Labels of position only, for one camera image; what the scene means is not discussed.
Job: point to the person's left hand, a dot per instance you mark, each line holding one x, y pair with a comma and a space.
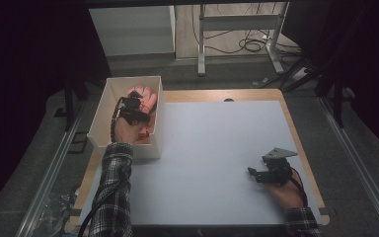
124, 131

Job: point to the person's right hand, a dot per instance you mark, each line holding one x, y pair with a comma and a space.
286, 194

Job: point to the black stand leg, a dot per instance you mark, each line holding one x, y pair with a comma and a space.
69, 105

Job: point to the clear plastic bag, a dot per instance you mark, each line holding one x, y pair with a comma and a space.
57, 212

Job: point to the aluminium floor rail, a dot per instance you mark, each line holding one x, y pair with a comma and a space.
358, 164
51, 177

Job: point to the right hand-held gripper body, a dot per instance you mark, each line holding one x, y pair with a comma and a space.
276, 169

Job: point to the white table mat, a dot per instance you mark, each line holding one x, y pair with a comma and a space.
210, 158

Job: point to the white metal stand frame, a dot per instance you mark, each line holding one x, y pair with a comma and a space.
240, 23

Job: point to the white power strip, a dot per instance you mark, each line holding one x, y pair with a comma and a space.
300, 73

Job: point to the dark curtain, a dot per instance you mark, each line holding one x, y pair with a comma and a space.
358, 49
29, 49

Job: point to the white cabinet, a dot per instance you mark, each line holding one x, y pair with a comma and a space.
131, 31

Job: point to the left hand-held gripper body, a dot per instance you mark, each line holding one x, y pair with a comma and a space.
133, 109

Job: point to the white box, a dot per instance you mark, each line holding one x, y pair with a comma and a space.
105, 115

